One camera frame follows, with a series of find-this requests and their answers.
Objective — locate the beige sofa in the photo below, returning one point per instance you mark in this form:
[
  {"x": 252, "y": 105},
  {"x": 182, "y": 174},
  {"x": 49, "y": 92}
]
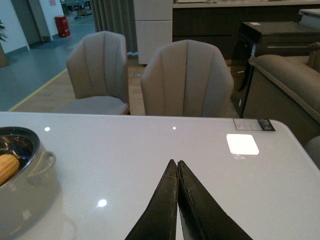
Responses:
[{"x": 291, "y": 95}]

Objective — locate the grey curtain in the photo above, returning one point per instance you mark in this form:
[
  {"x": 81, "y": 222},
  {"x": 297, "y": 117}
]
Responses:
[{"x": 117, "y": 16}]

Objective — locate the red bin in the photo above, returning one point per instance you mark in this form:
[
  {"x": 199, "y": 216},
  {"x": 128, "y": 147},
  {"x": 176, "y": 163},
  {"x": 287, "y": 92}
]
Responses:
[{"x": 62, "y": 26}]

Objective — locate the left beige dining chair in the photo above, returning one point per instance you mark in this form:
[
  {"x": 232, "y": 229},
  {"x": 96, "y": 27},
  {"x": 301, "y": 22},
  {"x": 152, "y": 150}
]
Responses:
[{"x": 98, "y": 71}]

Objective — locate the yellow corn cob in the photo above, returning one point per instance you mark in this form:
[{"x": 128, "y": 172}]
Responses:
[{"x": 9, "y": 165}]

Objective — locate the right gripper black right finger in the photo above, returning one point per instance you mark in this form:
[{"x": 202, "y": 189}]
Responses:
[{"x": 201, "y": 216}]

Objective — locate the dark kitchen counter cabinet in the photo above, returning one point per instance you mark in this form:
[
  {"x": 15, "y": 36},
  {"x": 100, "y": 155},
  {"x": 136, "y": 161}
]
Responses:
[{"x": 217, "y": 22}]

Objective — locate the right beige dining chair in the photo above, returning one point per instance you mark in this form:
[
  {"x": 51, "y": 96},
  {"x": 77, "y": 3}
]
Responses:
[{"x": 187, "y": 78}]

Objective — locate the cream electric cooking pot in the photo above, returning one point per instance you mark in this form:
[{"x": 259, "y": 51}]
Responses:
[{"x": 28, "y": 192}]

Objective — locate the white tall cabinet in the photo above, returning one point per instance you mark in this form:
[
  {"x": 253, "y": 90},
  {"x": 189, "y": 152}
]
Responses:
[{"x": 154, "y": 24}]

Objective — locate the black appliance box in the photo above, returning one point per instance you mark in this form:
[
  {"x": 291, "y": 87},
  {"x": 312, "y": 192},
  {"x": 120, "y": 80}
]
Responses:
[{"x": 267, "y": 44}]

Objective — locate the beige dining chair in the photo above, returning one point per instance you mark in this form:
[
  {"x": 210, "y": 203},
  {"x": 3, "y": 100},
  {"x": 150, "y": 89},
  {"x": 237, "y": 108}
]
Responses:
[
  {"x": 98, "y": 71},
  {"x": 187, "y": 78}
]

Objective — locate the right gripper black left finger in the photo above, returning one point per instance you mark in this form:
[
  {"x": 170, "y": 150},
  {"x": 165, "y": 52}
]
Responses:
[{"x": 159, "y": 220}]

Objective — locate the table label sticker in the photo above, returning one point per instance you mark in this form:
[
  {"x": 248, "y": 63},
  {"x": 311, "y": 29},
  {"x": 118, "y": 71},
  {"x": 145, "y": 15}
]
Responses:
[{"x": 253, "y": 124}]

